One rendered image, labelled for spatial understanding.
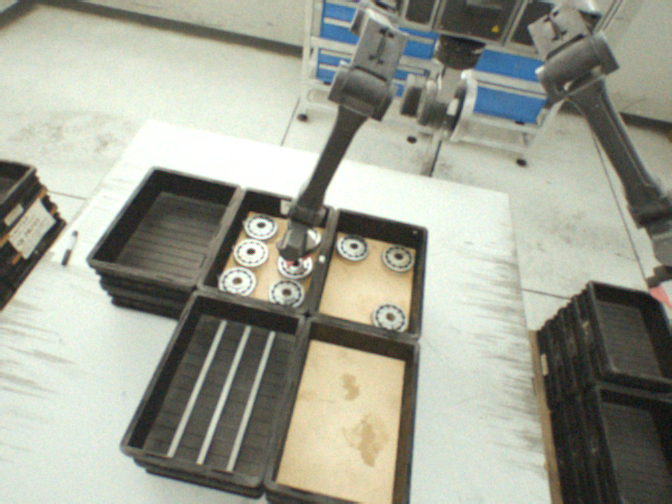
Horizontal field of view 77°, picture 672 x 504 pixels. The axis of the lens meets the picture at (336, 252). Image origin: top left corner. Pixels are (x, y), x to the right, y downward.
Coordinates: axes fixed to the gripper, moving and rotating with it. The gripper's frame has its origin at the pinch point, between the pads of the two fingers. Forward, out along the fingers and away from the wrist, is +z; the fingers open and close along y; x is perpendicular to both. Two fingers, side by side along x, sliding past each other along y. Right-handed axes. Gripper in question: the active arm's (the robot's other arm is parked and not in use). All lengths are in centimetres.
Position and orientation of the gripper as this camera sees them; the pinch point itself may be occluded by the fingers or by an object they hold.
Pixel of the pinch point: (295, 262)
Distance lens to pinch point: 125.8
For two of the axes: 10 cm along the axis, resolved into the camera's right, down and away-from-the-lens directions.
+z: -1.2, 5.8, 8.1
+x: -5.3, -7.2, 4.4
